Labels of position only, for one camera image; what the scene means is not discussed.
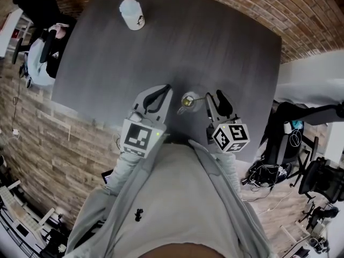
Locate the laptop computer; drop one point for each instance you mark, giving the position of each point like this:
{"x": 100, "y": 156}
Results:
{"x": 107, "y": 176}

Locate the clear glass cup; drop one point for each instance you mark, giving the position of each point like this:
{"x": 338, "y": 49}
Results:
{"x": 194, "y": 107}

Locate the person's beige shirt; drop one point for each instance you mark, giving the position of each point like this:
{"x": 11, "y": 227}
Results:
{"x": 174, "y": 197}

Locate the golden metal spoon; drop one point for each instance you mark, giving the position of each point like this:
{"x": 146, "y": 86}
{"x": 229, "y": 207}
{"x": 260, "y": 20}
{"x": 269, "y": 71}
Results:
{"x": 200, "y": 99}

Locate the black office chair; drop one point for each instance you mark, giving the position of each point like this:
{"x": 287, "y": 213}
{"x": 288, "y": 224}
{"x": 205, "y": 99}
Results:
{"x": 279, "y": 144}
{"x": 321, "y": 180}
{"x": 40, "y": 7}

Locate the white desk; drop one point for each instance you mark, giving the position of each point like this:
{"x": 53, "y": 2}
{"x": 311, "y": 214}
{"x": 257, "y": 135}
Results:
{"x": 309, "y": 98}

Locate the white shelf unit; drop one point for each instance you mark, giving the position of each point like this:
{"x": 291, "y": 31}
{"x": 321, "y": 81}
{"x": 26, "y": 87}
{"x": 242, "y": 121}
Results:
{"x": 14, "y": 31}

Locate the person's left forearm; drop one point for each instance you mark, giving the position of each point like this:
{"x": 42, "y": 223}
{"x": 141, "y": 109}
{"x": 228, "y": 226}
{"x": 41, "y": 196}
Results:
{"x": 125, "y": 171}

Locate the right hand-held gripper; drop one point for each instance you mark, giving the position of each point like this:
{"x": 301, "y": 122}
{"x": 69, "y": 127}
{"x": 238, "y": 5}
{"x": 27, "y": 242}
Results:
{"x": 232, "y": 137}

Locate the person's grey jacket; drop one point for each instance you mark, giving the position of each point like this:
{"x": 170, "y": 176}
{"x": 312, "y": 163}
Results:
{"x": 94, "y": 219}

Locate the white plastic bottle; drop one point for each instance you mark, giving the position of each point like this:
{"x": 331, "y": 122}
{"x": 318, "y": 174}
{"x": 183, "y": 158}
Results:
{"x": 131, "y": 12}

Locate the person's right forearm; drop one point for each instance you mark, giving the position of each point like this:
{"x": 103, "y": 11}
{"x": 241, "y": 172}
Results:
{"x": 231, "y": 168}

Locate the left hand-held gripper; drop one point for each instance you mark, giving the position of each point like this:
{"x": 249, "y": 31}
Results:
{"x": 135, "y": 140}

